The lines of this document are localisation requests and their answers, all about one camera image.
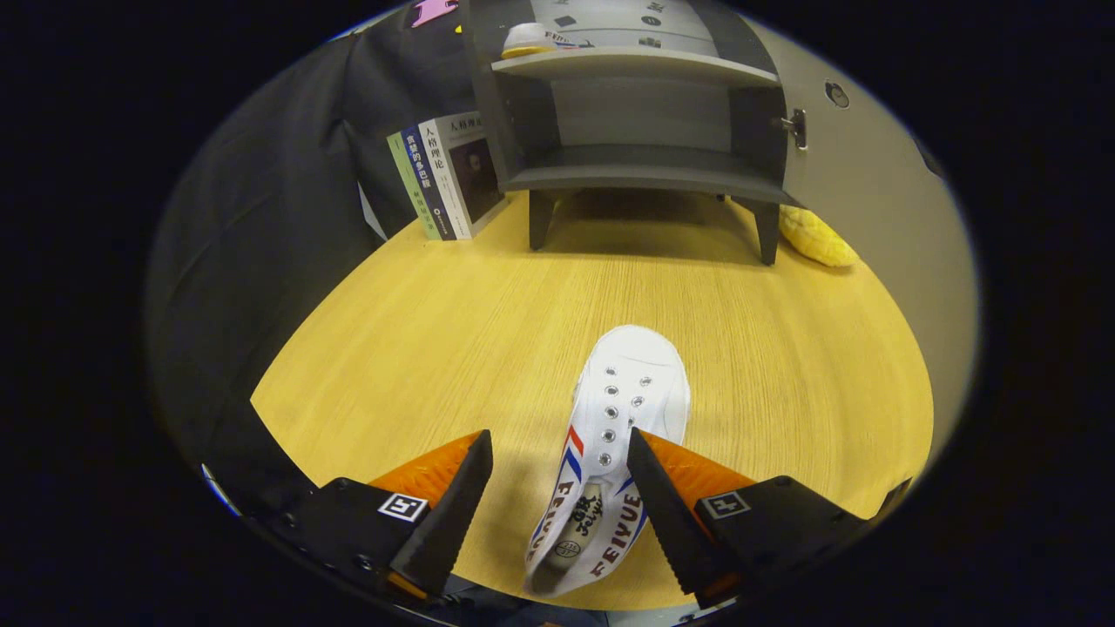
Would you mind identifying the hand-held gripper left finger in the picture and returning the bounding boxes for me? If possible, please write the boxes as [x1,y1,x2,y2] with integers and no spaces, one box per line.
[248,429,494,602]

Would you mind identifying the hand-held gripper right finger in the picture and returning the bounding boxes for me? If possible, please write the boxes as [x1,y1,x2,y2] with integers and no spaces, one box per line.
[627,428,872,610]

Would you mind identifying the white canvas shoe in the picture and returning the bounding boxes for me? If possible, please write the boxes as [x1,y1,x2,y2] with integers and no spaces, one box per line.
[523,325,692,597]
[501,22,598,60]

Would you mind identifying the yellow plush toy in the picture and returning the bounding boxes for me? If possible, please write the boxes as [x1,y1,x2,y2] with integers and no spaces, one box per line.
[778,205,859,268]

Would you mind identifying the black backdrop cloth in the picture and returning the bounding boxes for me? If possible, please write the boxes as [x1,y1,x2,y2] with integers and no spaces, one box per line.
[146,0,489,523]

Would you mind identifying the dark blue book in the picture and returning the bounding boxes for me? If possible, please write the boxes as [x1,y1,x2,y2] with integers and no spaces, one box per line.
[401,122,458,241]

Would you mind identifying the white book with dark cover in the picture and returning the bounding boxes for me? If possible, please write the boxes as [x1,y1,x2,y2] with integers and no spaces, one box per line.
[418,111,509,240]

